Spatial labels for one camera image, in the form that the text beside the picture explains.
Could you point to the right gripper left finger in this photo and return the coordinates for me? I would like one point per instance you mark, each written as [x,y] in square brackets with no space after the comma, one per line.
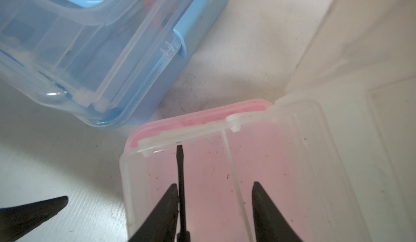
[161,224]

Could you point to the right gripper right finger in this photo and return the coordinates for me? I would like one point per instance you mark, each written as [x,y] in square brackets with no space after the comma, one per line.
[270,225]

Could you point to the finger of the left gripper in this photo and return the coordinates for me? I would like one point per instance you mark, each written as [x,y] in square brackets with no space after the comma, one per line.
[17,221]

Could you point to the pink toolbox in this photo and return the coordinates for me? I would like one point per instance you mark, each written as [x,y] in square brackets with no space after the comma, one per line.
[336,154]

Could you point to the blue toolbox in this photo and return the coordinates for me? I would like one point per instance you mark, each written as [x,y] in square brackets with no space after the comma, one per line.
[103,61]

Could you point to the red small screwdriver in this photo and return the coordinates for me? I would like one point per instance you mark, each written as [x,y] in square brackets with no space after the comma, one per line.
[184,234]

